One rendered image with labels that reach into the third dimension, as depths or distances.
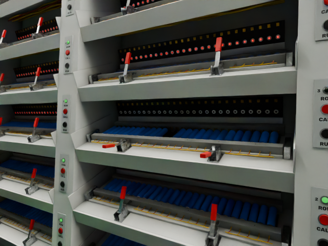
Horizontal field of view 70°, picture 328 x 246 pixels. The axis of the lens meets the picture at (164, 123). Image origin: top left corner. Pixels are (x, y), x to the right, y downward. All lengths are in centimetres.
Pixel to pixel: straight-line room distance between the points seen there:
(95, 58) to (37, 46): 25
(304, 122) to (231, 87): 16
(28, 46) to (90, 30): 33
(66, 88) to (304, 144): 69
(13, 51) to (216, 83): 87
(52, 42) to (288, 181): 83
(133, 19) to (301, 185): 56
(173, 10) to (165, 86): 19
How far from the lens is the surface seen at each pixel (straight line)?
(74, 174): 81
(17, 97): 110
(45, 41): 99
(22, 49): 111
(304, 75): 51
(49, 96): 92
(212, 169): 54
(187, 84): 57
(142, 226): 68
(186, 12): 63
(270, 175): 52
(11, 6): 125
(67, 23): 90
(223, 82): 54
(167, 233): 64
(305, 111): 50
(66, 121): 82
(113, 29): 75
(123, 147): 67
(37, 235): 113
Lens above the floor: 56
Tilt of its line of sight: 1 degrees up
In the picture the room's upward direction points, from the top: 2 degrees clockwise
